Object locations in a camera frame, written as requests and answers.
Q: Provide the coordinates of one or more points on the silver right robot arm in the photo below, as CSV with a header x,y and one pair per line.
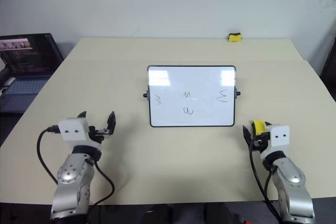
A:
x,y
291,184

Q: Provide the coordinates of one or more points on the yellow whiteboard eraser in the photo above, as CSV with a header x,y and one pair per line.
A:
x,y
259,127

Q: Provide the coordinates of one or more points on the small red object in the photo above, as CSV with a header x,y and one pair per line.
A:
x,y
245,222

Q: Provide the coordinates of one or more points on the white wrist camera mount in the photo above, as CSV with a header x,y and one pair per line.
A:
x,y
279,136
72,129

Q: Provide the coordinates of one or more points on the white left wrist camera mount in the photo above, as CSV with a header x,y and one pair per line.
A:
x,y
72,129

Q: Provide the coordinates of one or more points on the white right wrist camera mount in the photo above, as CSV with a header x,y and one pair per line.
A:
x,y
279,136

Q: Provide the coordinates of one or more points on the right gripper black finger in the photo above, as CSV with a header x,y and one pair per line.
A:
x,y
267,124
248,136

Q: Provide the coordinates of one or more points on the yellow object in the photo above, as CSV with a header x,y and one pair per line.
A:
x,y
235,38

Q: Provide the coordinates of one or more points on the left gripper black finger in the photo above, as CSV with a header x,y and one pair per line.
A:
x,y
111,123
82,115

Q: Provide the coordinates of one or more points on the dark furniture piece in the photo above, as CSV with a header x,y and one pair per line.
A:
x,y
329,61

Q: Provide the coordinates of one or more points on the small white device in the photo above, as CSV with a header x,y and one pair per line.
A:
x,y
8,82

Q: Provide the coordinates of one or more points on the small black-framed whiteboard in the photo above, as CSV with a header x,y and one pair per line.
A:
x,y
191,85

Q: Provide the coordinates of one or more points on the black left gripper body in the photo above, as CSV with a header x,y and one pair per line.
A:
x,y
98,132

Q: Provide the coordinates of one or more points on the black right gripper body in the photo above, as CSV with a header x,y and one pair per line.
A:
x,y
261,141

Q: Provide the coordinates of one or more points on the open blue laptop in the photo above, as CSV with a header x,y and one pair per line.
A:
x,y
26,58

